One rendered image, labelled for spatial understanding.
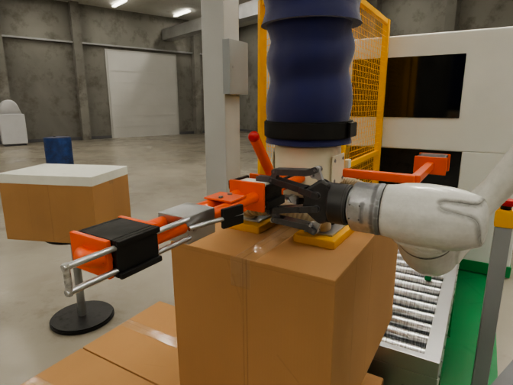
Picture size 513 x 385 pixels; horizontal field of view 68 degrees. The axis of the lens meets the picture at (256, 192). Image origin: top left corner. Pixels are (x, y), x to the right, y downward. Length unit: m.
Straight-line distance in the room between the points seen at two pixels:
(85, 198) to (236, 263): 1.64
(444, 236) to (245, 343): 0.48
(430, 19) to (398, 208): 13.41
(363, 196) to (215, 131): 1.77
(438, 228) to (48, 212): 2.21
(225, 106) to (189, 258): 1.53
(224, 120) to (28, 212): 1.27
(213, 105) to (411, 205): 1.85
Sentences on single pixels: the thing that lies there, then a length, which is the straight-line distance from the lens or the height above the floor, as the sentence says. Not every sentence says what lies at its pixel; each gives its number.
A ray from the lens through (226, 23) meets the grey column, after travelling 2.38.
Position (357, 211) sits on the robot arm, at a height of 1.24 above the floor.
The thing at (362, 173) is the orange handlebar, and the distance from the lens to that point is 1.00.
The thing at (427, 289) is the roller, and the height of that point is 0.54.
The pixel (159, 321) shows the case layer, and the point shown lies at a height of 0.54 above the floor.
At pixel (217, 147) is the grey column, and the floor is 1.15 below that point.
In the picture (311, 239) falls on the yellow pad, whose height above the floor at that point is 1.12.
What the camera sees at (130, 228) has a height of 1.26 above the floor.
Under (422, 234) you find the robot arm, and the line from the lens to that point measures 0.65.
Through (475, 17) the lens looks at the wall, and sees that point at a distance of 13.41.
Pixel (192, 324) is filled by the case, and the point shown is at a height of 0.91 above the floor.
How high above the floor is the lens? 1.42
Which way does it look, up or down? 13 degrees down
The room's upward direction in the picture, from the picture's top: straight up
